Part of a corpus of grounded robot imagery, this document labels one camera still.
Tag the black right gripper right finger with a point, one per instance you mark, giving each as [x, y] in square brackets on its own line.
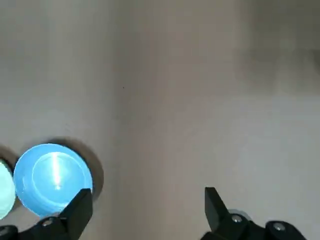
[220, 220]

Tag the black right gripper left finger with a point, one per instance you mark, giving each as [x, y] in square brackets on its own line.
[70, 220]

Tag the blue plate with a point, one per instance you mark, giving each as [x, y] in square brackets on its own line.
[50, 175]

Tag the green plate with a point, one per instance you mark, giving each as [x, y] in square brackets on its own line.
[5, 190]

